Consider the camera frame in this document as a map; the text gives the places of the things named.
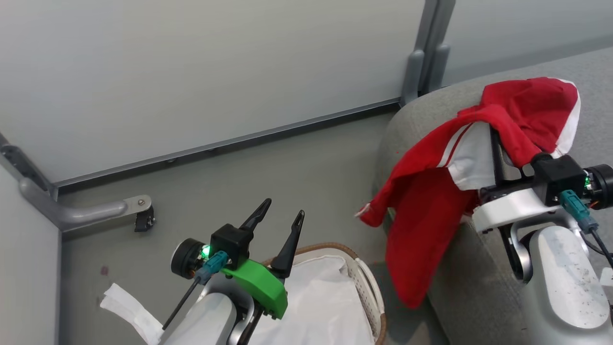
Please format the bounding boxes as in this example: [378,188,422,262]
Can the white cloth basket liner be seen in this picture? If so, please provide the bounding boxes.
[249,254,375,345]

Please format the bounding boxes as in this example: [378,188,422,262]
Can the white crumpled paper strip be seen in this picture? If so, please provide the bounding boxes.
[100,282,164,345]

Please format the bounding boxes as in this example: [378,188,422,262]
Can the grey partition bottom rail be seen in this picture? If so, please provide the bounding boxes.
[52,98,403,190]

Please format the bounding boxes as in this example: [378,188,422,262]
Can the white wicker-rimmed laundry basket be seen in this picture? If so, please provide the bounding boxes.
[261,242,386,345]

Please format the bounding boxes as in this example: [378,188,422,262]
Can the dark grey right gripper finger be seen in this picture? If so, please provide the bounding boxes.
[489,125,508,187]

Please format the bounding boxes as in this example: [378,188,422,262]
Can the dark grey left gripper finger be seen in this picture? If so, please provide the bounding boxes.
[270,209,306,279]
[239,198,272,233]

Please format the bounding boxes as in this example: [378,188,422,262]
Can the black caster wheel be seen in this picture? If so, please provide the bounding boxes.
[135,206,156,233]

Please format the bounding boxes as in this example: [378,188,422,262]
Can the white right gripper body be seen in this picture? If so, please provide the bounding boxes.
[471,179,562,234]

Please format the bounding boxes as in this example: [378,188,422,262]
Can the red and white sports shirt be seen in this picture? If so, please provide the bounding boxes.
[355,77,581,309]

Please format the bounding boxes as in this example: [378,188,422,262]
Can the grey double partition post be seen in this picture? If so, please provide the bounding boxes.
[400,0,456,107]

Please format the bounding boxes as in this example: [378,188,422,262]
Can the black cable with teal plug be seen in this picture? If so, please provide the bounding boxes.
[559,189,613,270]
[162,250,230,331]

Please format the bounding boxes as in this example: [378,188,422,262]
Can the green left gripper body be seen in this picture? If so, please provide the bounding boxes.
[221,258,289,321]

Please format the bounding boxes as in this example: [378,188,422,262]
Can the grey fabric sofa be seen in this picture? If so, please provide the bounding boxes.
[373,47,613,345]

